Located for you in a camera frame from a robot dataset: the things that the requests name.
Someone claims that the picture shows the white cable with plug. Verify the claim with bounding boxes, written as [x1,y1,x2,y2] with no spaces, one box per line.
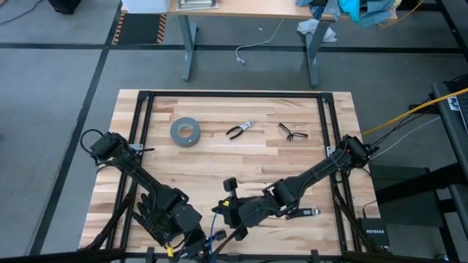
[234,17,285,66]

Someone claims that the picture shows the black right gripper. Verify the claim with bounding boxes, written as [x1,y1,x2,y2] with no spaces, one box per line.
[211,196,279,230]

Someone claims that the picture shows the teal garment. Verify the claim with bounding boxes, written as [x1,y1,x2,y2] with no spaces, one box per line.
[336,0,361,22]

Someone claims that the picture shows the black mat hazard stripes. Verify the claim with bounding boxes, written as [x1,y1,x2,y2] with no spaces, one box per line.
[111,13,167,45]

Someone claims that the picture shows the clear safety glasses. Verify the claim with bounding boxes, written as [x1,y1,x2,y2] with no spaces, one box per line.
[277,122,309,142]

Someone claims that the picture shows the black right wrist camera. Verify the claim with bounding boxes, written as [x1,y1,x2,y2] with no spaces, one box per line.
[223,177,239,200]

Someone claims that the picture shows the white cloth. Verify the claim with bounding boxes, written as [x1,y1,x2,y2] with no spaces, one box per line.
[295,18,338,44]

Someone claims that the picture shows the thin white cable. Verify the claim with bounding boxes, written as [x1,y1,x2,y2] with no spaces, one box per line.
[369,115,442,160]

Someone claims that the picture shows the blue denim garment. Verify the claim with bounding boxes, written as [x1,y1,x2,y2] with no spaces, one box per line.
[323,0,398,29]

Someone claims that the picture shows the black Netgear network switch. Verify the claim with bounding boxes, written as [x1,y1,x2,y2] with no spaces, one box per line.
[357,217,390,248]

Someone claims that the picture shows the black-handled pliers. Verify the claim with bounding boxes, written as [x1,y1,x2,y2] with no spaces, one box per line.
[225,118,257,141]

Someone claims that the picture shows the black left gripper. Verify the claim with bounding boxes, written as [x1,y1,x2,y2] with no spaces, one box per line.
[178,228,217,263]

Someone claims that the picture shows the stack of books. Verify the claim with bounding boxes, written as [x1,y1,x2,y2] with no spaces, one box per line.
[175,0,220,12]

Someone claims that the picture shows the blue network cable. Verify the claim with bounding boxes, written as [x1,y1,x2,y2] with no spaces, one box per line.
[208,210,222,263]

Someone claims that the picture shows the black work glove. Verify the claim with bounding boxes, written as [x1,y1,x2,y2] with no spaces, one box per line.
[132,193,185,248]
[138,192,158,216]

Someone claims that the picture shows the wooden desk grey legs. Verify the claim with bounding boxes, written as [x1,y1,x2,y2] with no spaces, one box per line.
[120,0,399,88]

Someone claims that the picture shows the black utility knife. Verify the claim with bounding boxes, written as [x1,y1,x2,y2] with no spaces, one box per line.
[285,207,322,221]

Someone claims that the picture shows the blue plaid shirt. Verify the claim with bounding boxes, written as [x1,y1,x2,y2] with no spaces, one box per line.
[295,0,326,20]

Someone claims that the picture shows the black aluminium table frame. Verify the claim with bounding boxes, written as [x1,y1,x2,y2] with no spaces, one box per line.
[77,90,394,263]

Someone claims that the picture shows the grey duct tape roll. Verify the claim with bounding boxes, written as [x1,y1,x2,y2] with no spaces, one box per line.
[169,116,201,148]

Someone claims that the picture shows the black box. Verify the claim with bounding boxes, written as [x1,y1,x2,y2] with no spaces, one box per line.
[47,0,82,15]

